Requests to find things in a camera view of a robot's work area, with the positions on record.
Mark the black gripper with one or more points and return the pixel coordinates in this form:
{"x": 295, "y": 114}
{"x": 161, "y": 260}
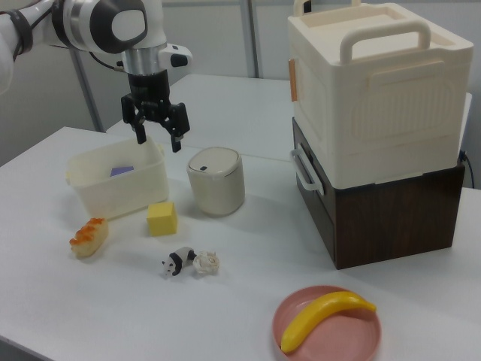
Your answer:
{"x": 148, "y": 94}

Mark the toy bread with orange topping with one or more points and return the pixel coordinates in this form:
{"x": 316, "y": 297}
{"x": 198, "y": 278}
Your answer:
{"x": 89, "y": 238}

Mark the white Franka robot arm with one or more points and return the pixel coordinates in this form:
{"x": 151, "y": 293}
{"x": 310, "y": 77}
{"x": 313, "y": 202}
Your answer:
{"x": 94, "y": 22}

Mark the white plastic basket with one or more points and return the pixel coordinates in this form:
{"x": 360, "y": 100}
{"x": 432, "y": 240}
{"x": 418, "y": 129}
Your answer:
{"x": 124, "y": 195}

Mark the purple block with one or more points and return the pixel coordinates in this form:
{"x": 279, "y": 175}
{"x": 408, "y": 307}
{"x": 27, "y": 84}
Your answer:
{"x": 122, "y": 171}

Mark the cream lidded trash can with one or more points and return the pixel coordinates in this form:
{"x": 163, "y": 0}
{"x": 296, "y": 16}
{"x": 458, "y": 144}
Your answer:
{"x": 216, "y": 188}

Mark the yellow block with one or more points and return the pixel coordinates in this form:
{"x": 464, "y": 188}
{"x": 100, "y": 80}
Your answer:
{"x": 162, "y": 220}

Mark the toy panda figure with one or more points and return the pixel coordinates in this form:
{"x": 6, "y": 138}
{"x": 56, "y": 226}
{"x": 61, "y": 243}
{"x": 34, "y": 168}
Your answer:
{"x": 177, "y": 260}

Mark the small white animal figurine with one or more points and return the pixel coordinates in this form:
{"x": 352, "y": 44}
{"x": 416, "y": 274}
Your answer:
{"x": 206, "y": 262}

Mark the cream toy cabinet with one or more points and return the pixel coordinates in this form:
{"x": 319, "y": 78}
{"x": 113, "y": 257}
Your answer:
{"x": 394, "y": 105}

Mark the yellow toy banana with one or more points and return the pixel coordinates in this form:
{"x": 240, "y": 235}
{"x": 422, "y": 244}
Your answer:
{"x": 319, "y": 316}

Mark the dark wooden drawer box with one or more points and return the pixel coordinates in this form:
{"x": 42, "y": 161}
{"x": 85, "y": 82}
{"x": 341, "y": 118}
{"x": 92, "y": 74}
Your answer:
{"x": 394, "y": 222}

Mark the pink plate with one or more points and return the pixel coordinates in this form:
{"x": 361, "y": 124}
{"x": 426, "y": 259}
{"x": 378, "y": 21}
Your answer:
{"x": 338, "y": 334}

